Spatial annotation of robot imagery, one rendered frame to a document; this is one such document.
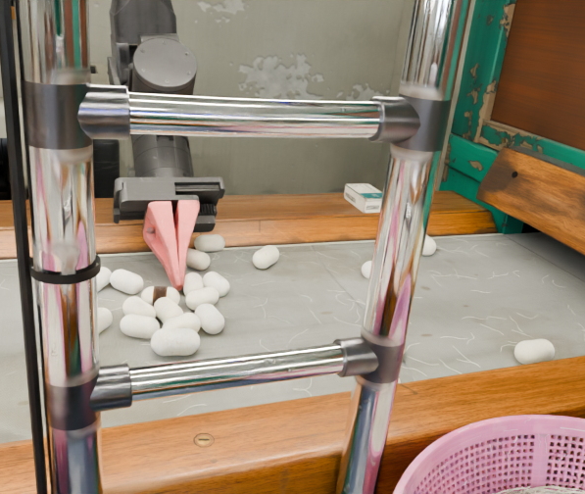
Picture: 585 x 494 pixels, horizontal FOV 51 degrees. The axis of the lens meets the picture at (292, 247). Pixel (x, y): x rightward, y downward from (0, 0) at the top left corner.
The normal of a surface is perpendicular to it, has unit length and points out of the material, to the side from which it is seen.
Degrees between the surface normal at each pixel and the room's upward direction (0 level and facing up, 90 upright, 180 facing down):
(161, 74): 41
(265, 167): 90
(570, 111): 90
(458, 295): 0
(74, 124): 90
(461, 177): 89
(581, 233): 66
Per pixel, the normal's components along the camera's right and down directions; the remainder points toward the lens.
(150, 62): 0.25, -0.44
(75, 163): 0.73, 0.32
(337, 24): 0.31, 0.39
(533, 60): -0.93, 0.05
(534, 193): -0.82, -0.30
